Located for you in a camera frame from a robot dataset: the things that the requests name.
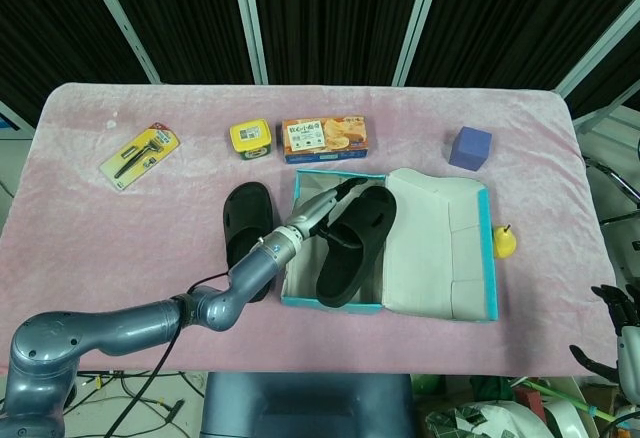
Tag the black pleated curtain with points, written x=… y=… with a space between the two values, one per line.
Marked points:
x=330 y=8

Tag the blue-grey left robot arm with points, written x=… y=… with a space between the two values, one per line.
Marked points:
x=125 y=323

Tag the pink plush tablecloth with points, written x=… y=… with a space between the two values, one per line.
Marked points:
x=125 y=238

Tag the teal cardboard shoe box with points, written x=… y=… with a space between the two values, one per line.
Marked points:
x=435 y=258

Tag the purple foam cube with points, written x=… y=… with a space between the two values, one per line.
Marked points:
x=470 y=150

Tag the black rubber slipper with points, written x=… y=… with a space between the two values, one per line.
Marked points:
x=350 y=258
x=247 y=213

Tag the white frame post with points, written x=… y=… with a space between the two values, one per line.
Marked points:
x=595 y=50
x=252 y=23
x=122 y=20
x=414 y=23

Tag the black and white right hand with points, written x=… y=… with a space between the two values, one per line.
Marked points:
x=629 y=353

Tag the yellow toy pear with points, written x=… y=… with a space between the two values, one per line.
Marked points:
x=505 y=245

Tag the metal chair frame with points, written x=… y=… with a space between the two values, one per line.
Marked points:
x=617 y=183

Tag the silver and black left hand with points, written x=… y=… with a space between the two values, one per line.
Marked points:
x=312 y=210

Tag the green stick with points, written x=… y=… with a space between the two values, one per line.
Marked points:
x=565 y=393

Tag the green tub with yellow lid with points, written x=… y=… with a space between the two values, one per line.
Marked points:
x=250 y=135

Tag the orange biscuit box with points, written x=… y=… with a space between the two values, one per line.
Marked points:
x=325 y=140

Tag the dark blue robot torso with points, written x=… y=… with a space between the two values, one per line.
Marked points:
x=310 y=403

